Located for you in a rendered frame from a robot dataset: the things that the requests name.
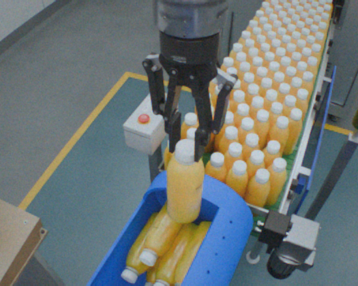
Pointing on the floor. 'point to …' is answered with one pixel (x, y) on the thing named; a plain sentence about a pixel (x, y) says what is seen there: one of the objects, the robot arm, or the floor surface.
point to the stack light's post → (333, 177)
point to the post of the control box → (155, 162)
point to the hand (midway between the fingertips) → (187, 137)
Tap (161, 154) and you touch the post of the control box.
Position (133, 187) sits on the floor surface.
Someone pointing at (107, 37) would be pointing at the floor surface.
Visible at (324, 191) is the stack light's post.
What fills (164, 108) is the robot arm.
